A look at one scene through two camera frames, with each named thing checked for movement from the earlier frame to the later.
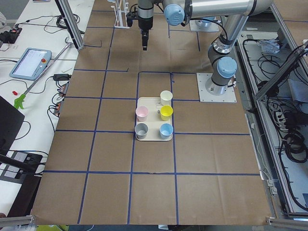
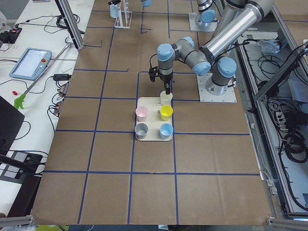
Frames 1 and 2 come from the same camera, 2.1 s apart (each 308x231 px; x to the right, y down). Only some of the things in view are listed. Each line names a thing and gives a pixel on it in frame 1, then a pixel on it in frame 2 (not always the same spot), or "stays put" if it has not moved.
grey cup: x=141 y=130 stays put
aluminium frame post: x=71 y=22 stays put
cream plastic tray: x=153 y=121 stays put
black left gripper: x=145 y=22 -> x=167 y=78
